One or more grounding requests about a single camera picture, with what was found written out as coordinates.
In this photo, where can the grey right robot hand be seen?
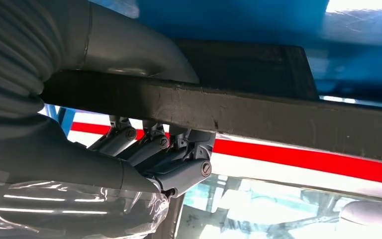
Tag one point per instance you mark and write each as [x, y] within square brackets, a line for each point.
[62, 165]

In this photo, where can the long red barrier belt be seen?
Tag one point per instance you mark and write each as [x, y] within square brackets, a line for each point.
[309, 161]

